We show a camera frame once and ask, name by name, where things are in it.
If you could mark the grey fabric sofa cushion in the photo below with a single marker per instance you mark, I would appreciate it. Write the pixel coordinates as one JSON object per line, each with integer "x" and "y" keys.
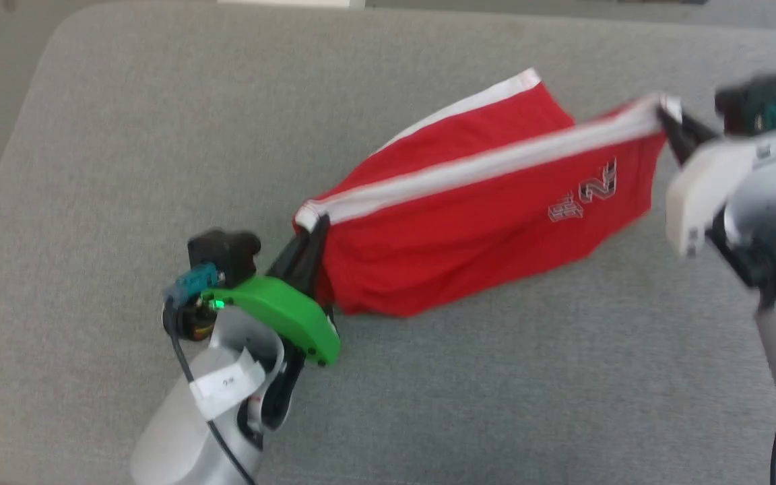
{"x": 428, "y": 404}

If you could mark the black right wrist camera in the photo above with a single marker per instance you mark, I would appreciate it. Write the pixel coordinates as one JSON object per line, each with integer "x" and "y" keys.
{"x": 758, "y": 101}

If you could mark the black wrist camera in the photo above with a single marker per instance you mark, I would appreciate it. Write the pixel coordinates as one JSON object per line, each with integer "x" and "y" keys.
{"x": 758, "y": 101}
{"x": 223, "y": 256}

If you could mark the red shorts with white stripes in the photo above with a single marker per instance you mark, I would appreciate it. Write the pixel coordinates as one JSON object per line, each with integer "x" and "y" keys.
{"x": 469, "y": 222}

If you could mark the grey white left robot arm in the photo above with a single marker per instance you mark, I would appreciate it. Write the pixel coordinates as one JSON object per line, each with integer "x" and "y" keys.
{"x": 213, "y": 411}

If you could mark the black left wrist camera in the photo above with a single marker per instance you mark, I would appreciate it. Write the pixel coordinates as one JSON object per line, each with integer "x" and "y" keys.
{"x": 223, "y": 256}

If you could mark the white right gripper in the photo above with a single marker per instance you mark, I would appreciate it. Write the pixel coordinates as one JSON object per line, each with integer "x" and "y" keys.
{"x": 711, "y": 182}

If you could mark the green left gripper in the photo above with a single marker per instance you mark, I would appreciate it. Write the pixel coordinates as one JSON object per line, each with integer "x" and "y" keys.
{"x": 280, "y": 310}

